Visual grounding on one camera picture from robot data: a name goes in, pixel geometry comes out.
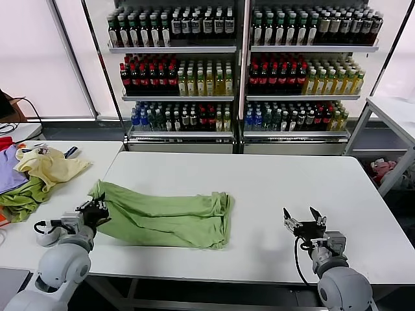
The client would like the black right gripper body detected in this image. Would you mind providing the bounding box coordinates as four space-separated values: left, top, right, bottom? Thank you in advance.
294 221 327 240

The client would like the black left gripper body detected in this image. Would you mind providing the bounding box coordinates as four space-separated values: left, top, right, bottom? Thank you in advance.
78 201 112 228

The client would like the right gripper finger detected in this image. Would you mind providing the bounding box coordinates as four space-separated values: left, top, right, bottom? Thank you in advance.
282 207 300 232
309 206 327 225

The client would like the green t-shirt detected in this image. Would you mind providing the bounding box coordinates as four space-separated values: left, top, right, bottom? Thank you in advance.
88 179 236 250

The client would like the pale yellow garment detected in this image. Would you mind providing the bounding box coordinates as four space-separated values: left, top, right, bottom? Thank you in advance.
14 146 94 193

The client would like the white computer mouse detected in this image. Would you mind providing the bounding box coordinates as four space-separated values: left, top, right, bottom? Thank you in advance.
34 226 62 249

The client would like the lime green garment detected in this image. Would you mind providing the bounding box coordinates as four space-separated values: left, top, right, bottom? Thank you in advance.
0 176 49 224

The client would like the grey drinks shelf unit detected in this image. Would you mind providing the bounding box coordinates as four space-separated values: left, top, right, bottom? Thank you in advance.
243 0 384 157
107 0 244 155

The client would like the pink plush toy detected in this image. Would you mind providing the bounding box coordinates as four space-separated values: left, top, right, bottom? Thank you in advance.
370 157 400 181

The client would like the purple garment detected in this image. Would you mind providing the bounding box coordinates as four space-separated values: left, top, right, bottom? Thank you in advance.
0 144 30 195

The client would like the grey metal shelf board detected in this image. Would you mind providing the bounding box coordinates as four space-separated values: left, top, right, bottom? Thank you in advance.
244 130 351 143

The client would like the white side table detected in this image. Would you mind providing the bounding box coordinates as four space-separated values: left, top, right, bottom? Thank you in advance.
343 96 415 197

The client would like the grey white cloth pile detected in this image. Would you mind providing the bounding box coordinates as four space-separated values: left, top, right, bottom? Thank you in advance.
399 161 415 188

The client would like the grey laptop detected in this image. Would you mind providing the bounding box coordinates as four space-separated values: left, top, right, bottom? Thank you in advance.
0 267 33 311

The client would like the black monitor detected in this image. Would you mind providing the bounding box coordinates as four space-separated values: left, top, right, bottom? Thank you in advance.
0 89 16 119

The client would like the black slanted pole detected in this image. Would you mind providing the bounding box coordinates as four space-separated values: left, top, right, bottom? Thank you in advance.
80 0 128 144
366 6 415 98

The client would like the green cap brown drink bottle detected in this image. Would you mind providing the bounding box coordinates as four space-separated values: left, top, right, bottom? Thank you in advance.
128 16 139 49
149 16 160 49
108 16 119 49
118 16 129 49
139 16 150 49
161 16 172 49

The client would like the green cap white label bottle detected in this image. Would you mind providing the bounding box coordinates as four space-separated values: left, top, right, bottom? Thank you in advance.
286 16 297 47
296 16 307 47
274 16 285 47
307 16 318 47
263 16 274 47
253 16 264 47

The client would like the white cap dark drink bottle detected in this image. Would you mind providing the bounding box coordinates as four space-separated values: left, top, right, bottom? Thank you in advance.
203 13 214 41
191 13 202 41
171 13 182 41
224 13 235 41
213 13 224 41
181 13 192 41

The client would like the white cap beige label bottle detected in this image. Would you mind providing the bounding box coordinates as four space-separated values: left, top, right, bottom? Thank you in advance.
371 14 382 45
351 14 362 45
329 14 340 45
361 14 372 45
318 14 329 45
340 14 351 45

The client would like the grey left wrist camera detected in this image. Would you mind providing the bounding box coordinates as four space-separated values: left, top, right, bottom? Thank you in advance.
60 212 84 235

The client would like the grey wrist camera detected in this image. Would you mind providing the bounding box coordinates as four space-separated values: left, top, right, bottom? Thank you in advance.
60 212 84 235
324 230 348 257

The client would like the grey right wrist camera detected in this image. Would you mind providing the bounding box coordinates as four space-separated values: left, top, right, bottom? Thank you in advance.
324 230 348 257

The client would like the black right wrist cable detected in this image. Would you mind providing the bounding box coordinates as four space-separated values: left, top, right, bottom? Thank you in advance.
293 235 320 288

